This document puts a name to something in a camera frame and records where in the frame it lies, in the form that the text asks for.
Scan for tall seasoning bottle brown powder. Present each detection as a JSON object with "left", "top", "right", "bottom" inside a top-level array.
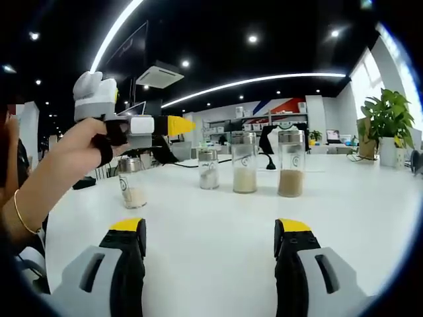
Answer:
[{"left": 277, "top": 129, "right": 305, "bottom": 198}]

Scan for ceiling spotlights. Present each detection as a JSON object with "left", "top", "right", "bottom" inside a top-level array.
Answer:
[{"left": 28, "top": 28, "right": 341, "bottom": 106}]

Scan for person's left hand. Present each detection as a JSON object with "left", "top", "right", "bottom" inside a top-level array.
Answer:
[{"left": 58, "top": 117, "right": 130, "bottom": 178}]

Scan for row of white storage boxes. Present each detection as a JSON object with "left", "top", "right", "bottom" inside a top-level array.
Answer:
[{"left": 243, "top": 122, "right": 295, "bottom": 131}]

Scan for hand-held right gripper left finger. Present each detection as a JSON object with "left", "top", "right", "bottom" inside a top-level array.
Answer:
[{"left": 49, "top": 217, "right": 147, "bottom": 317}]

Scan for black and white office chair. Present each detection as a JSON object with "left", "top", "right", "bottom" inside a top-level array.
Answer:
[{"left": 258, "top": 121, "right": 311, "bottom": 156}]

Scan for tall seasoning bottle cream powder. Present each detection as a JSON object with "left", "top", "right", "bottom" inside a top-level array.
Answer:
[{"left": 231, "top": 131, "right": 258, "bottom": 194}]

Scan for hanging black display panel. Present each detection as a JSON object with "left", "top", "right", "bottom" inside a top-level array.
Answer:
[{"left": 107, "top": 19, "right": 150, "bottom": 80}]

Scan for small black object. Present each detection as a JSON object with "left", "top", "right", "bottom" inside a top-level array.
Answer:
[{"left": 408, "top": 149, "right": 423, "bottom": 178}]

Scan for green potted plant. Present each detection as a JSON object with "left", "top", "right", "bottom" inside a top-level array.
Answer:
[{"left": 360, "top": 88, "right": 416, "bottom": 168}]

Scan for brown paper bag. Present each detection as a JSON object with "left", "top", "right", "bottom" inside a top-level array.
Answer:
[{"left": 356, "top": 118, "right": 380, "bottom": 160}]

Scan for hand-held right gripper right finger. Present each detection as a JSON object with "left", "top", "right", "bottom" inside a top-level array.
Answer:
[{"left": 273, "top": 217, "right": 376, "bottom": 317}]

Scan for wide window white blinds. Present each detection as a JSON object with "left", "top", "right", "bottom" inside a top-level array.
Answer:
[{"left": 376, "top": 22, "right": 423, "bottom": 129}]

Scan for small potted plant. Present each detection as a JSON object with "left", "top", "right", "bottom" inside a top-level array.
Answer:
[{"left": 308, "top": 129, "right": 324, "bottom": 147}]

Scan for ceiling light strip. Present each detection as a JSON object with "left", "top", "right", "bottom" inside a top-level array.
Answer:
[
  {"left": 161, "top": 72, "right": 347, "bottom": 109},
  {"left": 88, "top": 0, "right": 146, "bottom": 74}
]

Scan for white shelf unit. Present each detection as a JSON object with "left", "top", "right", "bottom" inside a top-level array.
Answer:
[{"left": 201, "top": 102, "right": 310, "bottom": 133}]

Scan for narrow window white blinds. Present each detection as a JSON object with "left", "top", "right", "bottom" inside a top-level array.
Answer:
[{"left": 350, "top": 52, "right": 386, "bottom": 110}]

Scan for gold bracelet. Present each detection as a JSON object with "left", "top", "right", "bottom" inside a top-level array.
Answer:
[{"left": 13, "top": 189, "right": 43, "bottom": 236}]

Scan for ceiling air conditioner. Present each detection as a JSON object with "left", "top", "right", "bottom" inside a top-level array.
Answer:
[{"left": 135, "top": 60, "right": 185, "bottom": 90}]

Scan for short seasoning bottle white powder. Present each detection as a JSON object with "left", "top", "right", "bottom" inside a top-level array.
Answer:
[
  {"left": 197, "top": 149, "right": 220, "bottom": 190},
  {"left": 117, "top": 157, "right": 148, "bottom": 209}
]

